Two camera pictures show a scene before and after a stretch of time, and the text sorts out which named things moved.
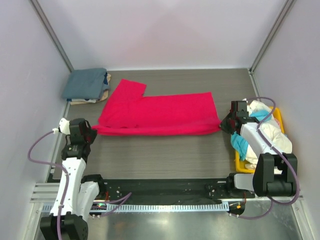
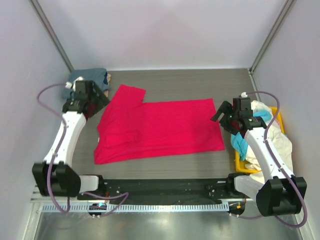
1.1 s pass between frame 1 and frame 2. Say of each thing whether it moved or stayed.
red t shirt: moved
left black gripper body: moved
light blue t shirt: stayed
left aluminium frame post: stayed
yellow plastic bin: stayed
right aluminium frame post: stayed
